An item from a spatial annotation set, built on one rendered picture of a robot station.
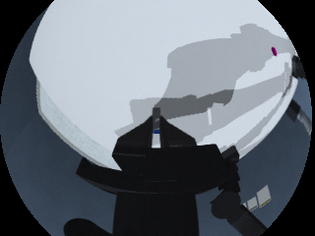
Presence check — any small magenta block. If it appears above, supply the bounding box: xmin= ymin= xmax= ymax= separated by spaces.
xmin=272 ymin=47 xmax=277 ymax=56

